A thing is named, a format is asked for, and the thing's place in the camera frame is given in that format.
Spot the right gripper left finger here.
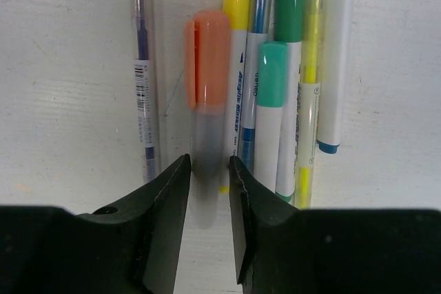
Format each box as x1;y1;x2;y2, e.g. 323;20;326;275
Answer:
1;154;191;293

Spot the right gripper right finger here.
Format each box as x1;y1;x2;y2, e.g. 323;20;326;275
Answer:
229;156;440;293

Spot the orange cap highlighter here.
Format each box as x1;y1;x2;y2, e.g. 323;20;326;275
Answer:
184;10;231;229

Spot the white blue cap marker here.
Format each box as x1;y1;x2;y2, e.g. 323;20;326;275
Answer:
316;0;354;154

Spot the teal cap marker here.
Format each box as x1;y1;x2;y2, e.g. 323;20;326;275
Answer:
254;41;287;192

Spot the green cap marker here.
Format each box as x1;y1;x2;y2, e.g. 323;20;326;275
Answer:
274;0;305;203

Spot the yellow clear pen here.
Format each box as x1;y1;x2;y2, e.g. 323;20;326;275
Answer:
294;0;323;209

